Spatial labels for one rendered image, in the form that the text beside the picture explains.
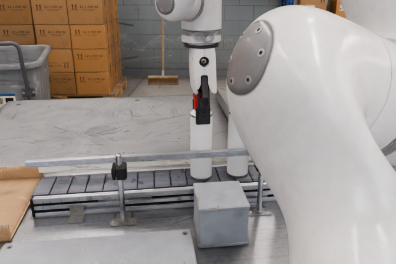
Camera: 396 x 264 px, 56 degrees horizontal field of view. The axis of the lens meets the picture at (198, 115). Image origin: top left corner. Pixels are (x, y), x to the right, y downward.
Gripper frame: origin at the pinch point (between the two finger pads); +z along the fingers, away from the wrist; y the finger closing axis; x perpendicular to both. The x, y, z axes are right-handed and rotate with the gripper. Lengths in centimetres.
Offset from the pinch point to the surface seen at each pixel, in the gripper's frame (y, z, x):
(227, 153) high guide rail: -4.4, 8.6, -5.5
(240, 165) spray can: -2.5, 12.8, -9.1
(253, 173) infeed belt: -0.6, 16.3, -12.8
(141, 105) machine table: 72, 21, 16
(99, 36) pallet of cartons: 325, 28, 64
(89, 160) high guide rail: -4.4, 8.4, 24.9
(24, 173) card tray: 13, 19, 45
